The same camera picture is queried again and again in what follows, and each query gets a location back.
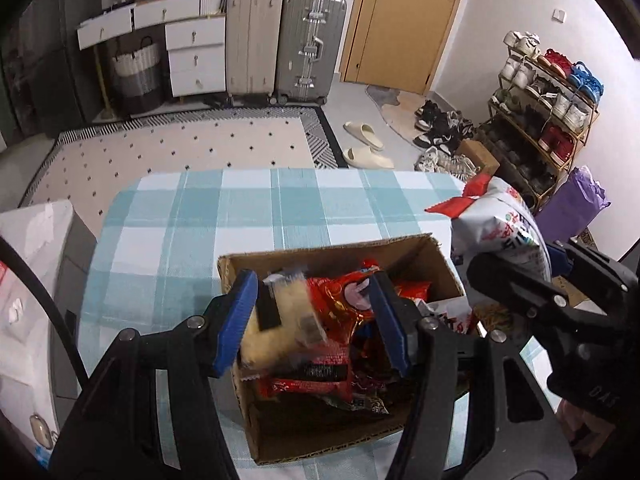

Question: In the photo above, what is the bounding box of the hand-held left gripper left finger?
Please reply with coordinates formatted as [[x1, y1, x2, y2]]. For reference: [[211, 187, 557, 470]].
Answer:
[[50, 269, 258, 480]]

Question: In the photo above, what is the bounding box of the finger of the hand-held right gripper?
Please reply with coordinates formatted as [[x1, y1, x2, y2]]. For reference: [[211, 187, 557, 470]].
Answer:
[[545, 240, 633, 294], [465, 252, 577, 330]]

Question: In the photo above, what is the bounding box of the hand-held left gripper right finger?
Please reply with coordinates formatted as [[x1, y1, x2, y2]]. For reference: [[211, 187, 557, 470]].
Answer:
[[367, 272, 578, 480]]

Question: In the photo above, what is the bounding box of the small red snack packet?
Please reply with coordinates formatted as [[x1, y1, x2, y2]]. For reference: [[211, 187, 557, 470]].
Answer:
[[390, 280, 433, 306]]

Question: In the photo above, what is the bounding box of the red cookie packet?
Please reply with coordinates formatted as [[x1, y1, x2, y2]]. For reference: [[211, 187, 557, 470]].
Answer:
[[305, 259, 386, 341]]

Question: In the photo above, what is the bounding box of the clear bread packet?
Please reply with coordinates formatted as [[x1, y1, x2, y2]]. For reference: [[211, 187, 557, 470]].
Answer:
[[240, 270, 331, 376]]

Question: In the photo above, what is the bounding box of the red and white packet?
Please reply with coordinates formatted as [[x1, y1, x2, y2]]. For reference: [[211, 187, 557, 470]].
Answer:
[[422, 297, 476, 336]]

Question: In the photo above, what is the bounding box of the white noodle snack packet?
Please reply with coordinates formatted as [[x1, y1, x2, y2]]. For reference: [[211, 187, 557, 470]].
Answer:
[[425, 175, 553, 286]]

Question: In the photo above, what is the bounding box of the purple paper bag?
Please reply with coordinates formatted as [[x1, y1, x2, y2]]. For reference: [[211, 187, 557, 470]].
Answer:
[[537, 166, 612, 243]]

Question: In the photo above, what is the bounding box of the small brown cardboard box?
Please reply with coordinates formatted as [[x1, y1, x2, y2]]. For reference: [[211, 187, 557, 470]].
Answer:
[[455, 139, 501, 176]]

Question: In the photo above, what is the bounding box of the wooden shoe rack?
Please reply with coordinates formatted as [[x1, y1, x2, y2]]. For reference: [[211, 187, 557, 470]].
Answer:
[[487, 42, 601, 211]]

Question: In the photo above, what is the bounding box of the shoe rack with shoes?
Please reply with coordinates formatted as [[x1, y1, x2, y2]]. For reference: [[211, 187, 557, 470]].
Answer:
[[490, 30, 606, 201]]

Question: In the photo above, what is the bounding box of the beige slipper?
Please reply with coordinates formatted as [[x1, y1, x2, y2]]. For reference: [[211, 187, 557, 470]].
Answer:
[[342, 121, 386, 151], [342, 146, 396, 170]]

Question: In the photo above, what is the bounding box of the pile of sneakers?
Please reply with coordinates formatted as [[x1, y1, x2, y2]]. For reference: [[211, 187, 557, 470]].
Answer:
[[412, 99, 481, 181]]

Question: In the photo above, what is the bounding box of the patterned floor rug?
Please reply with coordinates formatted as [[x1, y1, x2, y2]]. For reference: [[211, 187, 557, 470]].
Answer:
[[20, 105, 351, 231]]

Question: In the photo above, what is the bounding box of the grey beige door mat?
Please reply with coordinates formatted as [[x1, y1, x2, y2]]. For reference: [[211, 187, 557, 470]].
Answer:
[[365, 84, 431, 146]]

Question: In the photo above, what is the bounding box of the small rounded case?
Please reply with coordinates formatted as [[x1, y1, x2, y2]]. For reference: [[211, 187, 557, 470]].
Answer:
[[27, 412, 53, 451]]

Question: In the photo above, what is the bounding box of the white dresser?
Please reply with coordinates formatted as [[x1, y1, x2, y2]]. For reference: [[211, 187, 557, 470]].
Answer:
[[76, 0, 228, 98]]

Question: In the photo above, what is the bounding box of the woven laundry basket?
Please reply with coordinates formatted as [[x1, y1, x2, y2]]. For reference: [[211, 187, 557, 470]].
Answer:
[[110, 37, 163, 111]]

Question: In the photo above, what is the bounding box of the wooden door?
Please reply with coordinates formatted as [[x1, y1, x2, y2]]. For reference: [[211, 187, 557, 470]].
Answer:
[[340, 0, 471, 96]]

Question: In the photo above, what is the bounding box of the beige suitcase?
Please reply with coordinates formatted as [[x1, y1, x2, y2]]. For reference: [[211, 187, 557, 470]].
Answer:
[[225, 0, 285, 106]]

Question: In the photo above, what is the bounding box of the silver suitcase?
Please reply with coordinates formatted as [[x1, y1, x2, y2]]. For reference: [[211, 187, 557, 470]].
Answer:
[[274, 0, 347, 106]]

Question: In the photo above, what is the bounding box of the grey refrigerator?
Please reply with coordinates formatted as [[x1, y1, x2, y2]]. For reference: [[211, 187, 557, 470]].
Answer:
[[10, 0, 103, 131]]

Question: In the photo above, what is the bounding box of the black cable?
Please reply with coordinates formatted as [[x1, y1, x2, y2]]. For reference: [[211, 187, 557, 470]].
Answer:
[[0, 235, 88, 386]]

